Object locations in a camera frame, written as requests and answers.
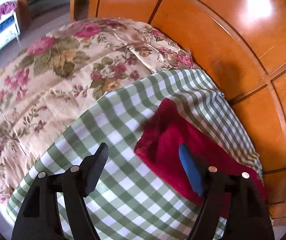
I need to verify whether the red velvet garment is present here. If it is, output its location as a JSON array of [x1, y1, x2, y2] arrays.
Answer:
[[134, 99, 268, 216]]

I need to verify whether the green white checkered cloth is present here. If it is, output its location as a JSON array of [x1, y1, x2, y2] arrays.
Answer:
[[7, 69, 263, 239]]

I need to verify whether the floral bedspread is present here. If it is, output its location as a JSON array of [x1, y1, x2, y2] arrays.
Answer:
[[0, 18, 197, 204]]

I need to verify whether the orange wooden headboard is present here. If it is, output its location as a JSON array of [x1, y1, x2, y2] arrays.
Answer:
[[89, 0, 286, 226]]

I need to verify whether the wooden door frame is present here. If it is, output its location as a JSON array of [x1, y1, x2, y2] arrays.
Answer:
[[17, 0, 91, 28]]

